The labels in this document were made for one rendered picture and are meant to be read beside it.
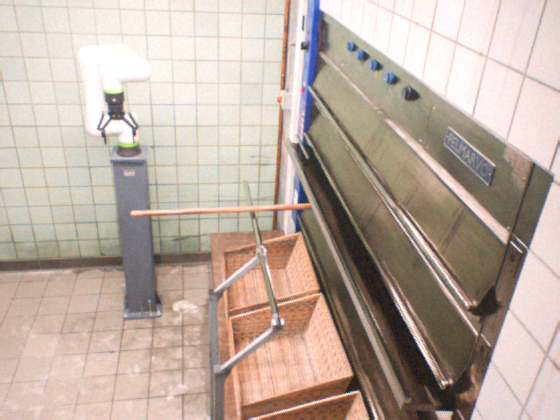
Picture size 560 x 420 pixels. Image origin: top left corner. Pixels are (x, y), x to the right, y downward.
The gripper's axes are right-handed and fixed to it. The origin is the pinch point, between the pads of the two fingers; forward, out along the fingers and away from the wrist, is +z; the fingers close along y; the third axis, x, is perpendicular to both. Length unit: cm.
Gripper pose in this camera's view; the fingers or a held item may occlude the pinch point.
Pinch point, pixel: (119, 141)
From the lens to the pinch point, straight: 275.5
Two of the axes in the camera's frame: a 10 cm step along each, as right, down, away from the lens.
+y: -9.8, 0.6, -2.0
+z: -0.5, 8.6, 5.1
